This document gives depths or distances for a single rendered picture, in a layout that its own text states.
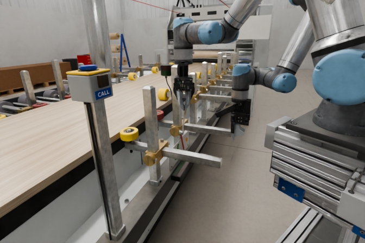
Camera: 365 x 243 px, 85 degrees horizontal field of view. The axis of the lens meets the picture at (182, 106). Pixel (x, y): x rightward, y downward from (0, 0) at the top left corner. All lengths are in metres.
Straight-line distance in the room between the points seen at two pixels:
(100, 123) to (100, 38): 4.47
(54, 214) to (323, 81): 0.86
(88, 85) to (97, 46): 4.49
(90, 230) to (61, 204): 0.16
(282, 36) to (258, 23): 6.42
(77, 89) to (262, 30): 3.08
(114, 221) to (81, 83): 0.42
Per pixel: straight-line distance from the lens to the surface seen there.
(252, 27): 3.40
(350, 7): 0.55
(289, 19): 9.82
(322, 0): 0.55
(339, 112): 0.68
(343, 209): 0.64
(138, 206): 0.85
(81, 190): 0.89
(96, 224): 0.95
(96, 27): 4.98
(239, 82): 0.90
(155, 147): 0.82
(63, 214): 0.88
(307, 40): 0.86
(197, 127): 1.03
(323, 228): 1.62
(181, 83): 0.79
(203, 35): 0.70
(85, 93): 0.51
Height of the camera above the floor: 1.28
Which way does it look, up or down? 18 degrees down
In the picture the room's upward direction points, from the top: 1 degrees counter-clockwise
